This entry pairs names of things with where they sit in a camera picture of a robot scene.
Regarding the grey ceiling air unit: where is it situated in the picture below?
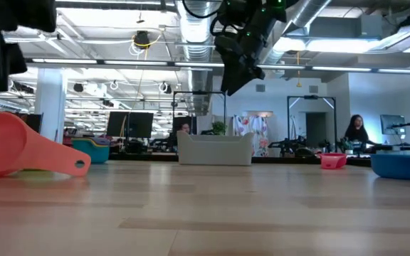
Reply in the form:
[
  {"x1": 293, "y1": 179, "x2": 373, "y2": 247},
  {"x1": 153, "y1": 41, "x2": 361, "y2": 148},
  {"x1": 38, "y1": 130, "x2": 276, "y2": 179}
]
[{"x1": 307, "y1": 16, "x2": 384, "y2": 41}]

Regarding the black metal rig frame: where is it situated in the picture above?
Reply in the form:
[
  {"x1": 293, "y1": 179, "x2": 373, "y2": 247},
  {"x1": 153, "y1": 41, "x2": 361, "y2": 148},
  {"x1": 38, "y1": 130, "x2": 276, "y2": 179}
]
[
  {"x1": 286, "y1": 95, "x2": 337, "y2": 150},
  {"x1": 172, "y1": 90, "x2": 227, "y2": 136}
]

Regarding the grey wall monitor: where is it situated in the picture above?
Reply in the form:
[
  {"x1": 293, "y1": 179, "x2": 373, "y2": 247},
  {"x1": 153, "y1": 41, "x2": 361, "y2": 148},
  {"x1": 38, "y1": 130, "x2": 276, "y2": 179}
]
[{"x1": 379, "y1": 114, "x2": 406, "y2": 136}]

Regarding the white room pillar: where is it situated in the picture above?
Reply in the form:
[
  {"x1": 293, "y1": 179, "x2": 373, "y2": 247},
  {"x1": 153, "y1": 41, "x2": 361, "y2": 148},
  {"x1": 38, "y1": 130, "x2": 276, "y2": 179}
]
[{"x1": 33, "y1": 68, "x2": 68, "y2": 144}]

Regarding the black ceiling device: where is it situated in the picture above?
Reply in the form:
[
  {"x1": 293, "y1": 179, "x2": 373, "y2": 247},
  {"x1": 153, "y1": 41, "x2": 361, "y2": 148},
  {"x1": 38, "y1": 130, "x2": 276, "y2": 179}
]
[{"x1": 133, "y1": 30, "x2": 151, "y2": 49}]

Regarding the silver ventilation duct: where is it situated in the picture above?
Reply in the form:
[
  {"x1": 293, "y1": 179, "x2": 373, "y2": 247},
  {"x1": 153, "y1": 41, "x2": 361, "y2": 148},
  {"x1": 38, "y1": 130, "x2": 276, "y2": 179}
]
[{"x1": 174, "y1": 0, "x2": 216, "y2": 115}]

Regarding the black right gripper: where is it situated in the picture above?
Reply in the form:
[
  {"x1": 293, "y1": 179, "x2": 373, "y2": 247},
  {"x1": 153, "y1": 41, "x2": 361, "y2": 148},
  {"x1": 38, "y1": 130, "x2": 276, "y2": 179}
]
[{"x1": 211, "y1": 14, "x2": 277, "y2": 97}]

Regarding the white plastic basket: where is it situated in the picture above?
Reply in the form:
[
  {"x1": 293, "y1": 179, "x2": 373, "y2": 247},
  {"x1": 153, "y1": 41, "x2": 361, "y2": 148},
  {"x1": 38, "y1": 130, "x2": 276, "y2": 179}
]
[{"x1": 176, "y1": 130, "x2": 255, "y2": 166}]

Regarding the blue measuring cup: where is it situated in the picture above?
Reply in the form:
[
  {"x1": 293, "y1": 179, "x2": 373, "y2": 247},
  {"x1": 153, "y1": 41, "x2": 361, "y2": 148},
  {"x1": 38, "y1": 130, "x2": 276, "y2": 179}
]
[{"x1": 370, "y1": 153, "x2": 410, "y2": 181}]

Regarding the black computer monitor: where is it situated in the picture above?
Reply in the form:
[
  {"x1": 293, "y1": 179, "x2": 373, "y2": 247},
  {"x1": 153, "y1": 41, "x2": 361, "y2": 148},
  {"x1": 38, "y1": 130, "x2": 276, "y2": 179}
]
[
  {"x1": 106, "y1": 111, "x2": 130, "y2": 139},
  {"x1": 128, "y1": 112, "x2": 154, "y2": 139},
  {"x1": 172, "y1": 116, "x2": 194, "y2": 136}
]

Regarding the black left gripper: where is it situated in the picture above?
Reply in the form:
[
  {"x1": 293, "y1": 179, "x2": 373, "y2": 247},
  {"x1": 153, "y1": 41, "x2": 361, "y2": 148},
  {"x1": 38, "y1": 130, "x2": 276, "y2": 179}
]
[{"x1": 0, "y1": 0, "x2": 57, "y2": 92}]

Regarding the black aluminium table frame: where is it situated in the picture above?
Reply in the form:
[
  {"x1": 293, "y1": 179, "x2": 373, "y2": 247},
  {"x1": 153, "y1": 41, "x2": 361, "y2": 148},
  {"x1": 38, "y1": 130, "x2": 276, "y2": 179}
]
[{"x1": 108, "y1": 151, "x2": 410, "y2": 169}]

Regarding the teal measuring cup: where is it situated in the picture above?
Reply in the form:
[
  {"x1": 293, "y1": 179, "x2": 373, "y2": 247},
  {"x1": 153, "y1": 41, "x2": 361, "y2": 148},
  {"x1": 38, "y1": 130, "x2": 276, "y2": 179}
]
[{"x1": 70, "y1": 139, "x2": 111, "y2": 164}]

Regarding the long ceiling light strip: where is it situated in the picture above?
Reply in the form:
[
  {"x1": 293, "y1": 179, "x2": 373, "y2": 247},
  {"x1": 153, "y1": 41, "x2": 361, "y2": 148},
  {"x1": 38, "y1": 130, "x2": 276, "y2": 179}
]
[
  {"x1": 258, "y1": 63, "x2": 410, "y2": 75},
  {"x1": 30, "y1": 58, "x2": 226, "y2": 68}
]

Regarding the green potted plant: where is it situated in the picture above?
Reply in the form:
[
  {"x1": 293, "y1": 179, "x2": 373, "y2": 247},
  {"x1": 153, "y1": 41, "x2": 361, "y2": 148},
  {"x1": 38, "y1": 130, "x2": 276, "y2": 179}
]
[{"x1": 211, "y1": 120, "x2": 228, "y2": 136}]

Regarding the pink measuring cup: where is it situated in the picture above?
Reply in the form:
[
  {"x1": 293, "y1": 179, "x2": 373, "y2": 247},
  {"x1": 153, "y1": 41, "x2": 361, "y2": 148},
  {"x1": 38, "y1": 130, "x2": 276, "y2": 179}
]
[{"x1": 318, "y1": 152, "x2": 348, "y2": 170}]

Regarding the floral patterned curtain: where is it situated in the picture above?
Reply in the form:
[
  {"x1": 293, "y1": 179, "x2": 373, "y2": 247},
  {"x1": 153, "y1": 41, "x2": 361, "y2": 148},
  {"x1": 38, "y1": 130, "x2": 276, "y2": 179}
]
[{"x1": 232, "y1": 114, "x2": 269, "y2": 158}]

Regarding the orange measuring cup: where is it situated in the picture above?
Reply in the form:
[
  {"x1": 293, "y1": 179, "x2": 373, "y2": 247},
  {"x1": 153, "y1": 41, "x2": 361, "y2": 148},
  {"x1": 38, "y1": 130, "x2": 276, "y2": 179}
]
[{"x1": 0, "y1": 111, "x2": 92, "y2": 178}]

